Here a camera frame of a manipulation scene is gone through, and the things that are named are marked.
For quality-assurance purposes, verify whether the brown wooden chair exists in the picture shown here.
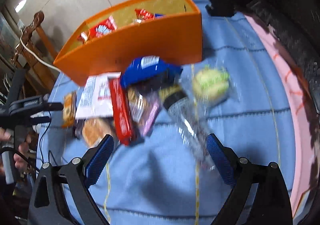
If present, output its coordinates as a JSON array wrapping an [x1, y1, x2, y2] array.
[[11, 11, 57, 93]]

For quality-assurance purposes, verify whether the person's left hand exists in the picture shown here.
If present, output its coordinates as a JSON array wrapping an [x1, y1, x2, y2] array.
[[0, 128, 31, 171]]

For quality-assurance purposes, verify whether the orange small snack packet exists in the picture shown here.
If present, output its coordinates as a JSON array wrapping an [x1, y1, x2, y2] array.
[[62, 91, 76, 128]]

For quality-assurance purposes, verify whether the black carved wooden sofa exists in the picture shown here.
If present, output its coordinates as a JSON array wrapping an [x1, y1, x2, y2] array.
[[206, 0, 319, 111]]

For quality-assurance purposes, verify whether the black cable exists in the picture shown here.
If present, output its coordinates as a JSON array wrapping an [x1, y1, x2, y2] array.
[[37, 110, 60, 168]]

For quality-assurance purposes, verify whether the round biscuit packet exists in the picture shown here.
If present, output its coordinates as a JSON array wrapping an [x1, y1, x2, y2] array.
[[74, 118, 117, 148]]

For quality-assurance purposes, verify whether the small red snack bar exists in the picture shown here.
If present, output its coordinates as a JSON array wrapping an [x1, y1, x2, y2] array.
[[109, 77, 136, 146]]

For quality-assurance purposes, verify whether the orange snack box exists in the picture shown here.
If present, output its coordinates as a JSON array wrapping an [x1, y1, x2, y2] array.
[[54, 0, 202, 86]]

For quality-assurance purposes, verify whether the white printed snack packet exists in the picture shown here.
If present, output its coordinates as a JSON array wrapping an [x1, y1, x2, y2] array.
[[75, 72, 120, 120]]

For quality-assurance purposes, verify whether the clear black-capped snack tube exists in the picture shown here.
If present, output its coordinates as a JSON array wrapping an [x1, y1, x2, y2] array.
[[158, 84, 215, 170]]

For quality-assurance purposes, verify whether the green round pastry packet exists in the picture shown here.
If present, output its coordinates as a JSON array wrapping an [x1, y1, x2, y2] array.
[[192, 65, 230, 102]]

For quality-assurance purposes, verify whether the blue snack packet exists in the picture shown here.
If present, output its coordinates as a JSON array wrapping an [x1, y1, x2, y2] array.
[[120, 55, 183, 88]]

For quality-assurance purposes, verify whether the blue quilted cloth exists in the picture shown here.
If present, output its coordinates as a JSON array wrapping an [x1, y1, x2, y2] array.
[[36, 0, 298, 225]]

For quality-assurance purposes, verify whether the white cable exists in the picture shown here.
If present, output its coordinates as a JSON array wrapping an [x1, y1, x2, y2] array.
[[19, 29, 62, 73]]

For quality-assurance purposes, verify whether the purple snack packet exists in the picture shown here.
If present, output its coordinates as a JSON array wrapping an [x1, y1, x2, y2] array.
[[127, 87, 161, 137]]

